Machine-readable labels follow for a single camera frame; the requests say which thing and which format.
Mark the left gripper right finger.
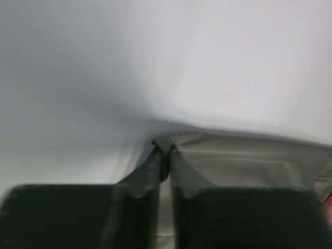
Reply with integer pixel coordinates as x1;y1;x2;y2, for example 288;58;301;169
169;149;331;248

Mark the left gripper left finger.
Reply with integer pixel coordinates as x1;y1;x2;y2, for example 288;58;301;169
1;148;162;249

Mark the dark grey t-shirt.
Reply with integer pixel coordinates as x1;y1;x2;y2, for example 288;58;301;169
153;131;332;205

